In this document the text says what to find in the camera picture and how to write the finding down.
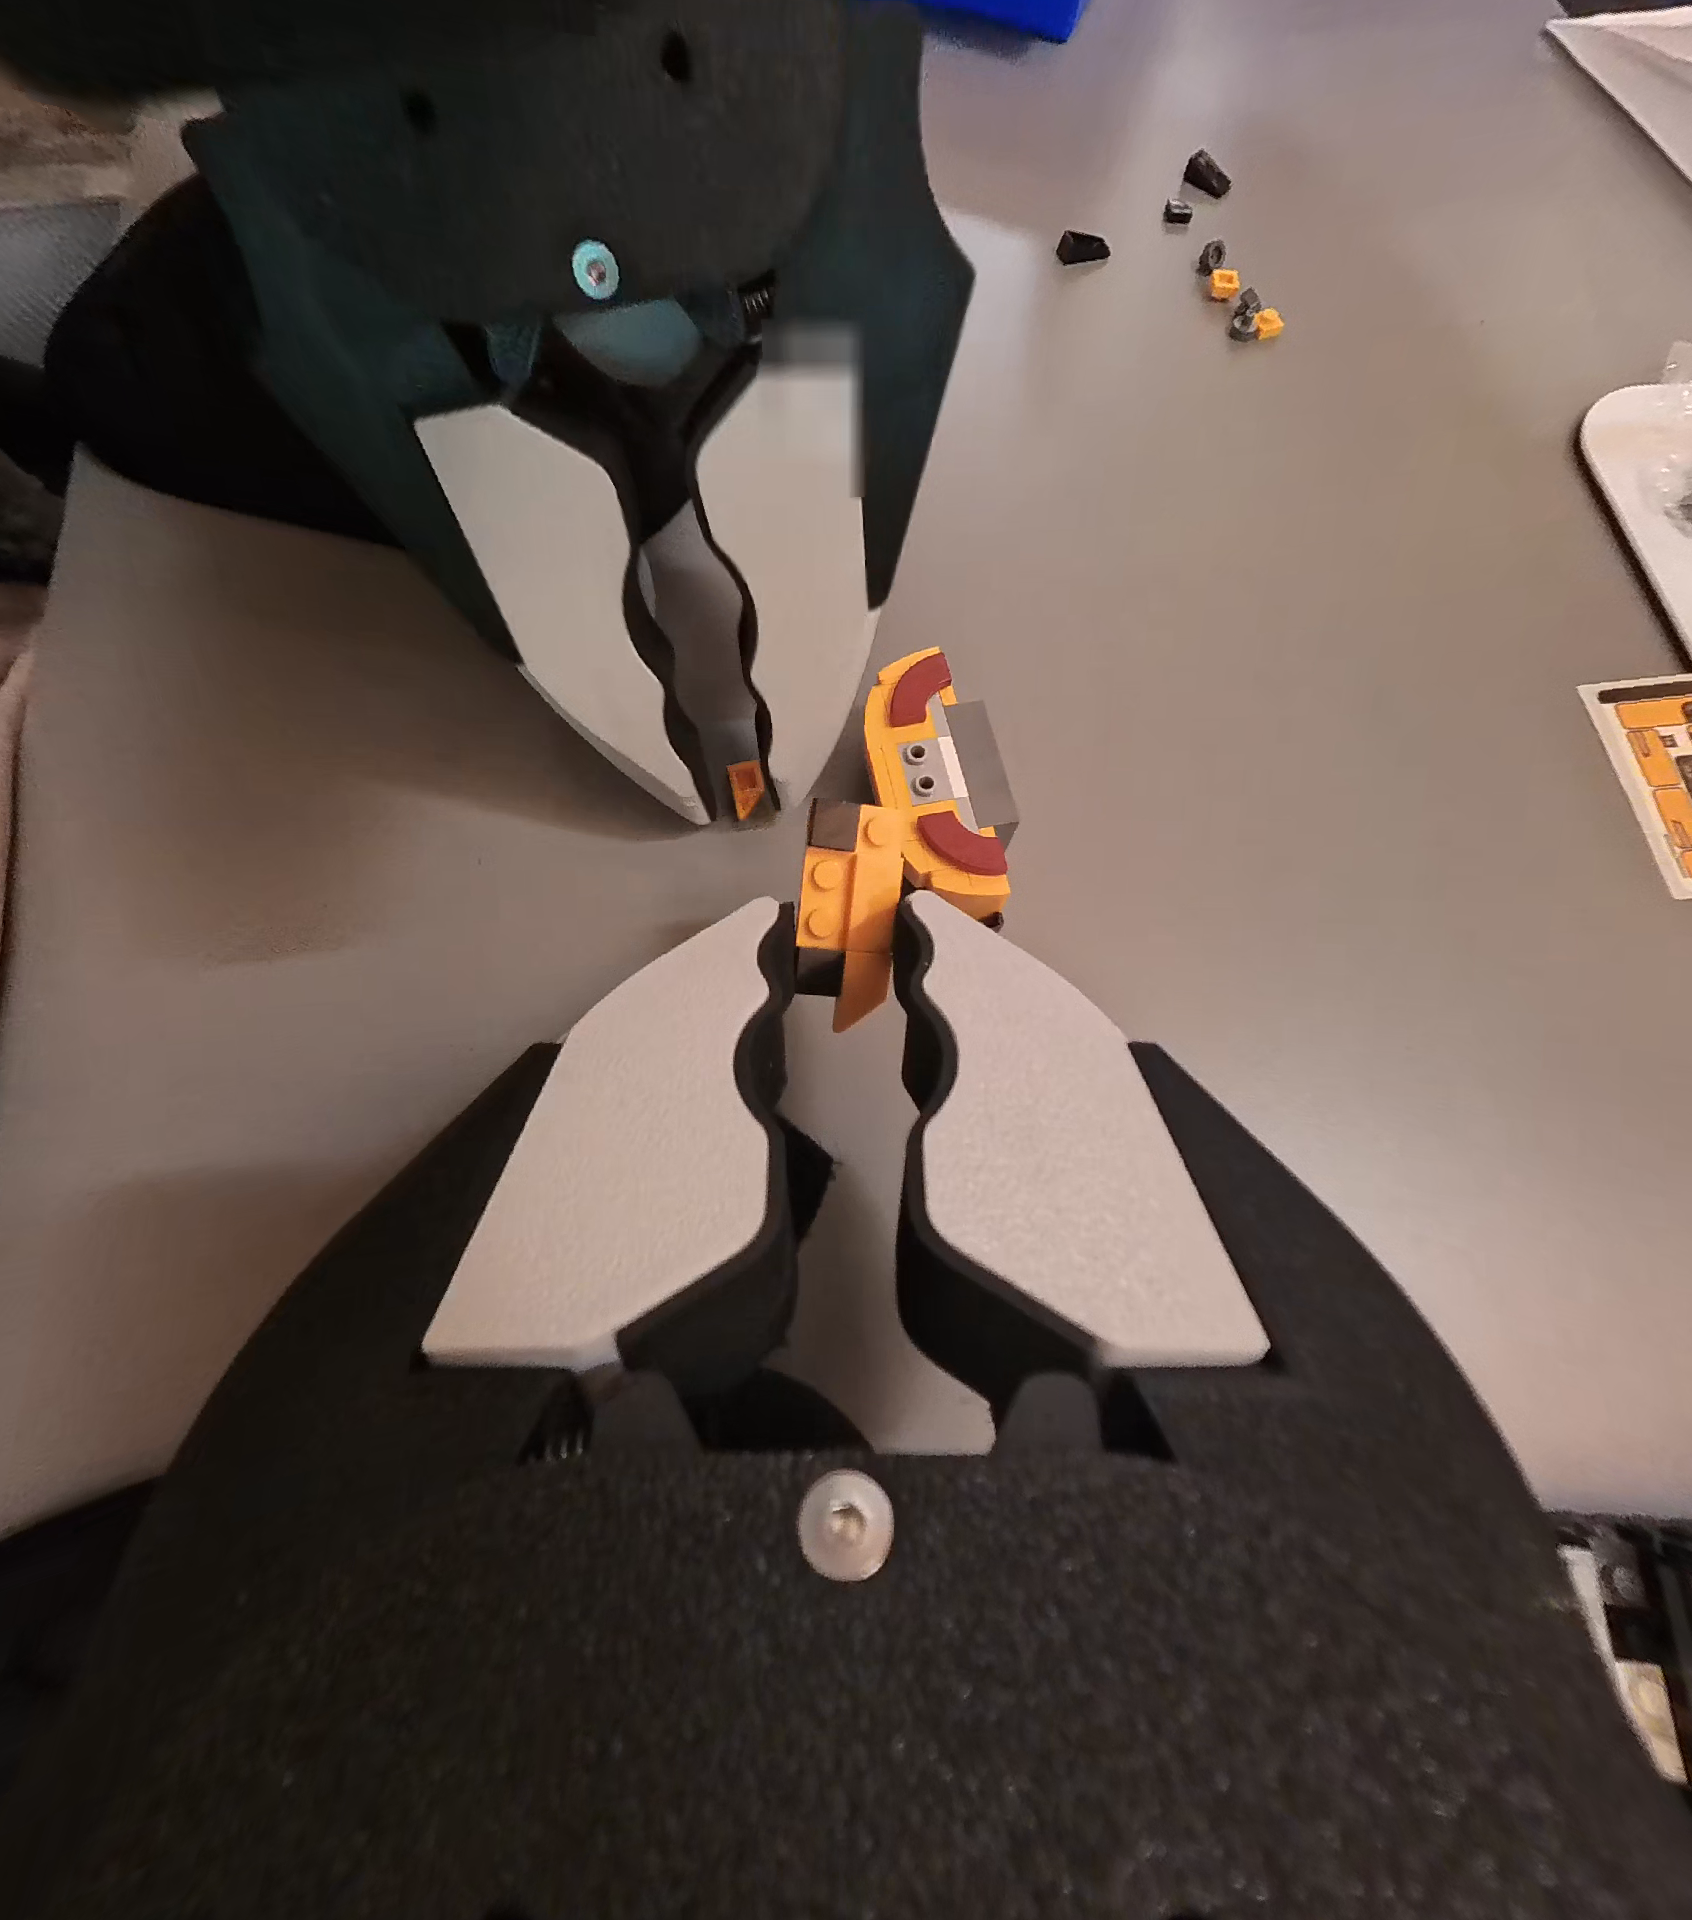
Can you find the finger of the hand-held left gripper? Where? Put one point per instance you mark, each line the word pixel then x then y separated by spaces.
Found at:
pixel 810 631
pixel 548 571

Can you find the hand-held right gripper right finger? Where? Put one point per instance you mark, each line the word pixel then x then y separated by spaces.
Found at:
pixel 1071 1185

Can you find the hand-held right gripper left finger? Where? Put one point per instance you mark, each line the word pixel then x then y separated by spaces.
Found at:
pixel 621 1185

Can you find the small orange lego slope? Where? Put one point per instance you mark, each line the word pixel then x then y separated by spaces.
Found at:
pixel 747 790

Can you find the orange lego wheel arch assembly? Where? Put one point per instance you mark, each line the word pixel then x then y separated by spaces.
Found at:
pixel 937 765

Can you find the orange lego plate stack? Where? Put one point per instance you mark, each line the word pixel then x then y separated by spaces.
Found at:
pixel 846 902

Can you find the black lego slope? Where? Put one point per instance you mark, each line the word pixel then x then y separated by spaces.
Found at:
pixel 1209 173
pixel 1082 249

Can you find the small grey lego piece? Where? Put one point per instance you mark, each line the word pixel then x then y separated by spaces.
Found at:
pixel 1246 318

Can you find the blue plastic bin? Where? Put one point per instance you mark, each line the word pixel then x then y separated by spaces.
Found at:
pixel 1003 14

